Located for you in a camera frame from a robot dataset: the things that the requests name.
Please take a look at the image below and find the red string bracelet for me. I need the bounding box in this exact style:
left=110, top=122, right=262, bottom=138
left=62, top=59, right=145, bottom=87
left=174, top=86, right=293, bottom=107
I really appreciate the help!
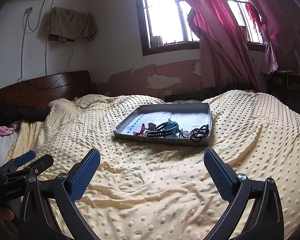
left=133, top=123, right=146, bottom=138

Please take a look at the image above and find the black bead necklace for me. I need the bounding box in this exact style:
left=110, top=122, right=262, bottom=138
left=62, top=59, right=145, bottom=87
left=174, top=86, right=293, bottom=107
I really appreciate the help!
left=189, top=124, right=211, bottom=143

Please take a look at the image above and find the person's left hand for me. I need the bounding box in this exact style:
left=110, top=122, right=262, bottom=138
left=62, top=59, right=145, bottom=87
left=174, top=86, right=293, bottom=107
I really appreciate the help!
left=0, top=207, right=18, bottom=239

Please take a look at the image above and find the dark pillow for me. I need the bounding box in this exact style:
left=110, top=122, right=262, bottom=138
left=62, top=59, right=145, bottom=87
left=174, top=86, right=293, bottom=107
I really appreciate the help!
left=0, top=98, right=50, bottom=126

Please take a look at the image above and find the dark wooden headboard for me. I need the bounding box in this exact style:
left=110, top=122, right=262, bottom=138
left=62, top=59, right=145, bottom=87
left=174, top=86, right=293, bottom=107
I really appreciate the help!
left=0, top=70, right=93, bottom=107

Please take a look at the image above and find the cream dotted bed blanket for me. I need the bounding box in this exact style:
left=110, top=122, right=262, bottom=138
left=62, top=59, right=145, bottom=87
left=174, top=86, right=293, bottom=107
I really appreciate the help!
left=7, top=90, right=300, bottom=239

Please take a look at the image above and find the grey shallow tray box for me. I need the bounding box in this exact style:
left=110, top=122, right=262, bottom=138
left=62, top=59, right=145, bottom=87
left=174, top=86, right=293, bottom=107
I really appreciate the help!
left=114, top=103, right=212, bottom=147

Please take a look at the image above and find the pink window curtain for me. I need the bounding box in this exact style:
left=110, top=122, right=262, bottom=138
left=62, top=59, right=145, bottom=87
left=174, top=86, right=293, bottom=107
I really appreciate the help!
left=185, top=0, right=295, bottom=90

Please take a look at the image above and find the dark framed window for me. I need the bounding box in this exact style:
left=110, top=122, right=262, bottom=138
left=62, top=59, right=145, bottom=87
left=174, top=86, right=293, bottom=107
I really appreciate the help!
left=136, top=0, right=265, bottom=56

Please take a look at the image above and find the beige cloth on wall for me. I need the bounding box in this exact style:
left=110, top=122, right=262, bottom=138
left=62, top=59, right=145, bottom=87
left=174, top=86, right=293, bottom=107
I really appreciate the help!
left=49, top=7, right=98, bottom=41

